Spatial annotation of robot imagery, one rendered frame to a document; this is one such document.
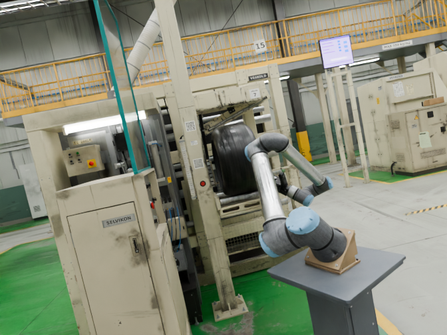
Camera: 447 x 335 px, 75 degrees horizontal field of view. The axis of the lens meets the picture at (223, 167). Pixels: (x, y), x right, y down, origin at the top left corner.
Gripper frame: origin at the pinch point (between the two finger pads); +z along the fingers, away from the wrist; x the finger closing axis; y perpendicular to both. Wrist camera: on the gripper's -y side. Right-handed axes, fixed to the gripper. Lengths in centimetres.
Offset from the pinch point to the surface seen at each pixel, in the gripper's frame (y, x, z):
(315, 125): 482, 895, 148
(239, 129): -20.9, 8.9, 31.9
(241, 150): -15.4, -5.1, 20.4
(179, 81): -42, 3, 85
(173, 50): -58, 11, 98
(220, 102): -17, 36, 68
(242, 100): -19, 49, 54
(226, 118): 0, 42, 64
